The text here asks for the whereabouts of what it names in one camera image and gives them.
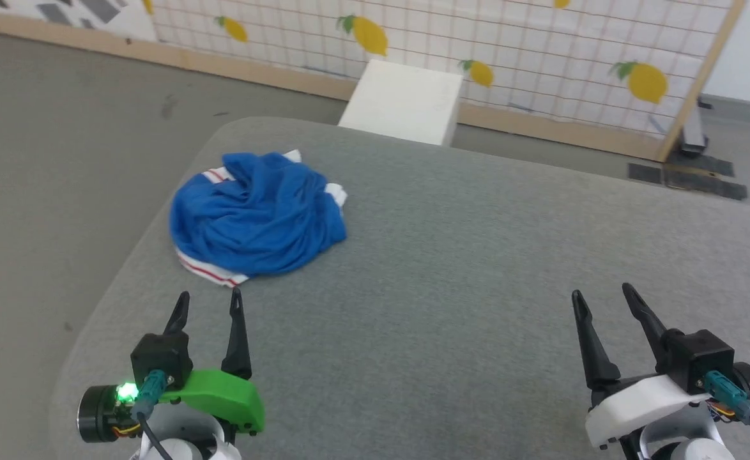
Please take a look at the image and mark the white box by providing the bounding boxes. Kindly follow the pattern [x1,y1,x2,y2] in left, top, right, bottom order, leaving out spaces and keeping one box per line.
[338,59,464,146]

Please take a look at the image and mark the metal partition foot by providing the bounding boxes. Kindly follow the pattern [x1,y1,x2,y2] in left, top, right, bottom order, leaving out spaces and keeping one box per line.
[678,96,712,158]

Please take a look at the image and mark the right arm cable teal connector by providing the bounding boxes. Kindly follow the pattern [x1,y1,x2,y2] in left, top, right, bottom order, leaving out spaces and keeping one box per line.
[704,371,750,448]

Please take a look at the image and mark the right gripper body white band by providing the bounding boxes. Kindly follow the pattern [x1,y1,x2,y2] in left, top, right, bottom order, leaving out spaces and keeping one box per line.
[585,362,750,449]

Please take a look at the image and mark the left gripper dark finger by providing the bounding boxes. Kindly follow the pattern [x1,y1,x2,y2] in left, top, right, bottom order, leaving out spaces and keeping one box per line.
[164,292,190,335]
[222,287,252,379]

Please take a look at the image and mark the arm cable teal connector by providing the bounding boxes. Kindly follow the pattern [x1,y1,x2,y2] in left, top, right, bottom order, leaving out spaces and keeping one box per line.
[132,371,176,460]
[704,371,750,448]

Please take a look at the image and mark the blue t-shirt white striped trim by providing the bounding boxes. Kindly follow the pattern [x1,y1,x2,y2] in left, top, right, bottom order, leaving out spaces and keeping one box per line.
[169,150,348,288]

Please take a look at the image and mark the left arm cable teal connector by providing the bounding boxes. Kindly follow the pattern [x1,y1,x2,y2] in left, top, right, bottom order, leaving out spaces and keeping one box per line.
[132,371,176,460]

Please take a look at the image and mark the white panel grey shapes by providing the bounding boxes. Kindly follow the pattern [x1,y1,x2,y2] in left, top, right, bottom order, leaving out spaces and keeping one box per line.
[0,0,158,44]

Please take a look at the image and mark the small black floor mat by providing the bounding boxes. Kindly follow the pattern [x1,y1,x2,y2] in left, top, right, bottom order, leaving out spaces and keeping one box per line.
[629,163,664,186]

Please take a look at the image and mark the long black floor mat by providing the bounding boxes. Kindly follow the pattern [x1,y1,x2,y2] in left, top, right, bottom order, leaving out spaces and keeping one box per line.
[662,167,748,201]

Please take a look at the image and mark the lemon print partition wooden frame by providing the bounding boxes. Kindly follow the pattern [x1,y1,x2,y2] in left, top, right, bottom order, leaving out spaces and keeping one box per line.
[139,0,747,162]

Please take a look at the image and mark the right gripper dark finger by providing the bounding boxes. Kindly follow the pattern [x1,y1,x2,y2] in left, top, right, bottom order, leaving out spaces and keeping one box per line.
[572,289,622,390]
[622,283,670,374]

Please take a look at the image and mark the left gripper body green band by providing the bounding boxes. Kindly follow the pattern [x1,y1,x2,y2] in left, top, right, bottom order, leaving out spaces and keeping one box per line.
[78,369,266,443]

